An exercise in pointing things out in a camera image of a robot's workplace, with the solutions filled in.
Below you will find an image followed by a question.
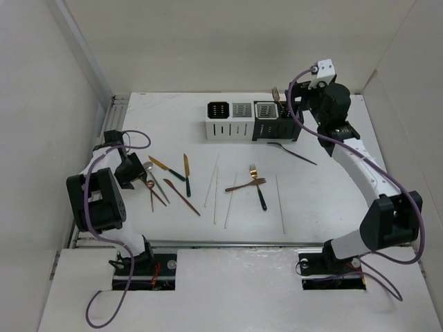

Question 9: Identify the gold fork green handle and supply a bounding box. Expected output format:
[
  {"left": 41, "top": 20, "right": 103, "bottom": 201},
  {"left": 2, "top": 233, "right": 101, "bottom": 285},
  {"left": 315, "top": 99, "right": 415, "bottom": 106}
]
[{"left": 249, "top": 164, "right": 267, "bottom": 211}]

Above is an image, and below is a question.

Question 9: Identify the rose gold metal fork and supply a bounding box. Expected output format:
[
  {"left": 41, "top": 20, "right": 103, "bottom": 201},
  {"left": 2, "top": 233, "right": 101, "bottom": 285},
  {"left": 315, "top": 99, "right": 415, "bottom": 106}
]
[{"left": 271, "top": 86, "right": 284, "bottom": 115}]

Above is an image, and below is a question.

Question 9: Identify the black metal fork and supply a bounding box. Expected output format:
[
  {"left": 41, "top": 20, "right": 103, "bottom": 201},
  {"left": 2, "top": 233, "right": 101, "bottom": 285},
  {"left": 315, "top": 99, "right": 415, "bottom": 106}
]
[{"left": 266, "top": 142, "right": 318, "bottom": 166}]

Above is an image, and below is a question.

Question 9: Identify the black utensil holder frame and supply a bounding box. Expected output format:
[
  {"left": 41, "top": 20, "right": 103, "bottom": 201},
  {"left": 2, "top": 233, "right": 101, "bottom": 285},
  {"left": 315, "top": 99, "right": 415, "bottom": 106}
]
[{"left": 252, "top": 101, "right": 301, "bottom": 141}]

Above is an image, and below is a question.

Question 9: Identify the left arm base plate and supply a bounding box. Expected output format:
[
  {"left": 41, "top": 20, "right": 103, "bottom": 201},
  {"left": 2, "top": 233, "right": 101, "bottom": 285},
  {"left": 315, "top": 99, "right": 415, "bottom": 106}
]
[{"left": 109, "top": 252, "right": 177, "bottom": 291}]

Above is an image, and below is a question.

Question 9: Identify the rose gold spoon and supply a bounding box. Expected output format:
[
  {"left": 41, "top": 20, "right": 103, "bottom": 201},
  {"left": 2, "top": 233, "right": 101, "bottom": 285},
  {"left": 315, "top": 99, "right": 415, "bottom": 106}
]
[{"left": 145, "top": 180, "right": 155, "bottom": 212}]

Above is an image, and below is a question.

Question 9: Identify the black slotted insert bin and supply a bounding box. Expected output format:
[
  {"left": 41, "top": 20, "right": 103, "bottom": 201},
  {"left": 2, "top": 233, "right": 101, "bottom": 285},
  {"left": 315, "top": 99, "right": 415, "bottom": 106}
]
[{"left": 276, "top": 101, "right": 300, "bottom": 119}]

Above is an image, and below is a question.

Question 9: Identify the white slotted insert bin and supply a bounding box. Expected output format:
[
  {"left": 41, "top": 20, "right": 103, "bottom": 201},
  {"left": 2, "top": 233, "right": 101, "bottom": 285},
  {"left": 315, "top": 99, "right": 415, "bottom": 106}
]
[{"left": 255, "top": 102, "right": 278, "bottom": 120}]

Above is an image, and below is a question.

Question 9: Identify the black insert bin left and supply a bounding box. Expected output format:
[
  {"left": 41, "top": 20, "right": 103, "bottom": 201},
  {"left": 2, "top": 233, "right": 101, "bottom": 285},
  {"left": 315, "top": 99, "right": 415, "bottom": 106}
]
[{"left": 207, "top": 102, "right": 230, "bottom": 120}]

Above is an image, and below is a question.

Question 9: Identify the silver metal spoon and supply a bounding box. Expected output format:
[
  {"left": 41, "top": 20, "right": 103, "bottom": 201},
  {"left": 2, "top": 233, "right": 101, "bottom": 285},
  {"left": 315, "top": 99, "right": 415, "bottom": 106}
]
[{"left": 143, "top": 161, "right": 170, "bottom": 203}]

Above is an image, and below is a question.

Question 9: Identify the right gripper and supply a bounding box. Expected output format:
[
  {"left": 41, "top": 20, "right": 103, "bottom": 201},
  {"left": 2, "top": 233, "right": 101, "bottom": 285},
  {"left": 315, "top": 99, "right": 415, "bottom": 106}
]
[{"left": 284, "top": 81, "right": 329, "bottom": 127}]

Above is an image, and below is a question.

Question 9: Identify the purple cable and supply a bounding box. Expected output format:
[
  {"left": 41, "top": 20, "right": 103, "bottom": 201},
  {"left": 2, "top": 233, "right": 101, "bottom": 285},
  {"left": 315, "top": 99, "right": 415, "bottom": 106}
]
[
  {"left": 289, "top": 67, "right": 426, "bottom": 302},
  {"left": 84, "top": 130, "right": 152, "bottom": 328}
]

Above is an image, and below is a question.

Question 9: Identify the aluminium rail front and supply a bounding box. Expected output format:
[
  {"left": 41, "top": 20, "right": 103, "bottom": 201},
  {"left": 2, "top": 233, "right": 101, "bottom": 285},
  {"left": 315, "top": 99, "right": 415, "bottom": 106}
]
[{"left": 72, "top": 239, "right": 413, "bottom": 249}]

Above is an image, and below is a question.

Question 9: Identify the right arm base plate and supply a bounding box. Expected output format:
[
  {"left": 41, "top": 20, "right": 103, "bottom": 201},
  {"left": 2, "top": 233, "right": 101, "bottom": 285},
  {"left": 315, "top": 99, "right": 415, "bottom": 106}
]
[{"left": 297, "top": 250, "right": 366, "bottom": 291}]

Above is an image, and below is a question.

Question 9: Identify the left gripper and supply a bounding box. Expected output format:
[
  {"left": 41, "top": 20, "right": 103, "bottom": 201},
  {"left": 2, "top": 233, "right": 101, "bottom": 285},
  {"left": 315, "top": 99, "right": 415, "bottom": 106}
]
[{"left": 115, "top": 153, "right": 146, "bottom": 189}]

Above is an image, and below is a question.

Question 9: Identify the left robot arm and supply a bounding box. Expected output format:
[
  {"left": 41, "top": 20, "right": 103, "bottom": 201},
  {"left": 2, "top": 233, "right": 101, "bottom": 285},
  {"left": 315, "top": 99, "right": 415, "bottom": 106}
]
[{"left": 66, "top": 130, "right": 155, "bottom": 275}]

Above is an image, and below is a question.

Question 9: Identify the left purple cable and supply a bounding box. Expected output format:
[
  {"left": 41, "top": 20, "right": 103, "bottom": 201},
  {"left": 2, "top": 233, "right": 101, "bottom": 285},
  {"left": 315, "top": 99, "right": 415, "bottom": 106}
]
[{"left": 84, "top": 130, "right": 152, "bottom": 328}]

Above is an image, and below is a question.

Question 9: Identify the gold knife green handle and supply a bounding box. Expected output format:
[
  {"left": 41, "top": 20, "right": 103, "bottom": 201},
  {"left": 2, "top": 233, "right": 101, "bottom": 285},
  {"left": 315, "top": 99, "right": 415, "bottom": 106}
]
[
  {"left": 148, "top": 156, "right": 186, "bottom": 181},
  {"left": 183, "top": 154, "right": 191, "bottom": 197}
]

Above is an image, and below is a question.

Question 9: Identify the white utensil holder frame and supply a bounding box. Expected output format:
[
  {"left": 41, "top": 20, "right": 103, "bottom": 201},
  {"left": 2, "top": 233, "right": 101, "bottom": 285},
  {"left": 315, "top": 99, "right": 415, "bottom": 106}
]
[{"left": 205, "top": 117, "right": 255, "bottom": 142}]

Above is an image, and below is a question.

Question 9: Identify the brown wooden fork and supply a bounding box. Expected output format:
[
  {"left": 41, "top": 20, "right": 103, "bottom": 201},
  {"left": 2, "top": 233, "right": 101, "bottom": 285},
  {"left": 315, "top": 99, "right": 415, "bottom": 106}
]
[{"left": 225, "top": 178, "right": 266, "bottom": 192}]

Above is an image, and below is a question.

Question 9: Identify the white chopstick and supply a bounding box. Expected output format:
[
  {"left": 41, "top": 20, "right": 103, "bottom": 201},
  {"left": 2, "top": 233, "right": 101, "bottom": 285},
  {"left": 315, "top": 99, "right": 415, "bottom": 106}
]
[
  {"left": 275, "top": 174, "right": 287, "bottom": 234},
  {"left": 204, "top": 154, "right": 219, "bottom": 208},
  {"left": 224, "top": 172, "right": 238, "bottom": 229},
  {"left": 213, "top": 166, "right": 219, "bottom": 225}
]

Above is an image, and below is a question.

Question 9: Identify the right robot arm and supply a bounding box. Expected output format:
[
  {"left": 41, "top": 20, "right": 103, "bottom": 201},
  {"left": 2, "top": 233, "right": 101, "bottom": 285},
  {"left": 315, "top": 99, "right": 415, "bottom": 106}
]
[{"left": 286, "top": 81, "right": 425, "bottom": 275}]

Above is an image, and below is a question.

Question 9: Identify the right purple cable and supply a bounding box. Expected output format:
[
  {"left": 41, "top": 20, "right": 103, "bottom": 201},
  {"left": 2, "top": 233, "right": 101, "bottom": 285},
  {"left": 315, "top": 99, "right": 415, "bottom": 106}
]
[{"left": 289, "top": 67, "right": 426, "bottom": 302}]

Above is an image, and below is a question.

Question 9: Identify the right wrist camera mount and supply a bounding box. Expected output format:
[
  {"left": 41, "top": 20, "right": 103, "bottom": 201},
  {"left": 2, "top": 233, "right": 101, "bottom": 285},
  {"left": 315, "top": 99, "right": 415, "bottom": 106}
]
[{"left": 308, "top": 59, "right": 336, "bottom": 90}]

